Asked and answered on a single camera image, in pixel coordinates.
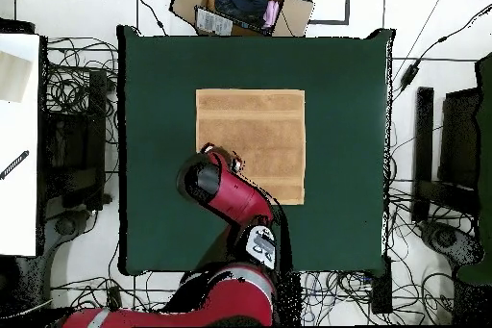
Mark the dark green table cloth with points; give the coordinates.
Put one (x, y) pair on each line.
(338, 120)

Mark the small black power brick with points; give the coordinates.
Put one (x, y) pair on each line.
(114, 297)

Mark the black power adapter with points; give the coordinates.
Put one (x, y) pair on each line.
(409, 76)

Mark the black stand base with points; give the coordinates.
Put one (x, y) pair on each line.
(65, 226)
(447, 239)

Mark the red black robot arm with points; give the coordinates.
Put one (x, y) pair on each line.
(238, 193)

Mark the black striped tool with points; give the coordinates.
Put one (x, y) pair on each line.
(14, 164)

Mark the cardboard box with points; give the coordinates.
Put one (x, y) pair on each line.
(296, 12)

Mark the tan terry towel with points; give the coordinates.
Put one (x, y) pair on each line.
(261, 128)

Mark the beige box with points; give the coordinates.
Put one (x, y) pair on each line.
(11, 78)

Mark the pink garment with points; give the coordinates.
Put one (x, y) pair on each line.
(271, 14)

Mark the black rack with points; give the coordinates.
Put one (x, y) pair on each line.
(98, 120)

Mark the white side table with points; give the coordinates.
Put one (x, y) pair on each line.
(19, 205)

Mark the black chair frame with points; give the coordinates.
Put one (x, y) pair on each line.
(459, 139)

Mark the printed paper sheet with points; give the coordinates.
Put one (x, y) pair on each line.
(213, 22)

